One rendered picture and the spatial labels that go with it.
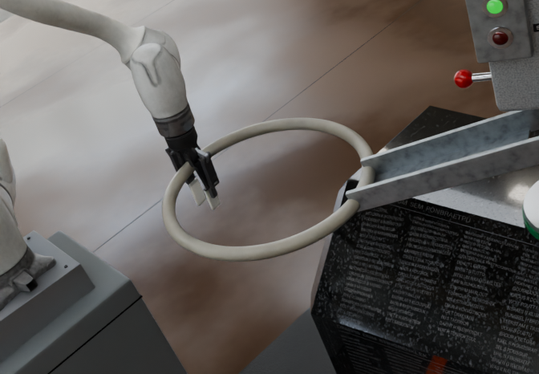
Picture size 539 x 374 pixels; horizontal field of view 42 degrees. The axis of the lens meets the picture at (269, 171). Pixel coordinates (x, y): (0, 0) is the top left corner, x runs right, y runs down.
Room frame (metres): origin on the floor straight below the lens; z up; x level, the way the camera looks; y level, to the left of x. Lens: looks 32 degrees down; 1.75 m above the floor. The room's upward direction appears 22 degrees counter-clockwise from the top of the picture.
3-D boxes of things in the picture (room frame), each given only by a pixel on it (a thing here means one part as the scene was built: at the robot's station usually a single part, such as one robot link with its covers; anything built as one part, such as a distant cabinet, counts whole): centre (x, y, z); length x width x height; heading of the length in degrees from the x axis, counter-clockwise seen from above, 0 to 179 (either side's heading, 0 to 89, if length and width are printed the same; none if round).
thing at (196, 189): (1.54, 0.19, 0.83); 0.03 x 0.01 x 0.07; 131
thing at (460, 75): (0.99, -0.37, 1.15); 0.08 x 0.03 x 0.03; 55
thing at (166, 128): (1.51, 0.16, 1.05); 0.09 x 0.09 x 0.06
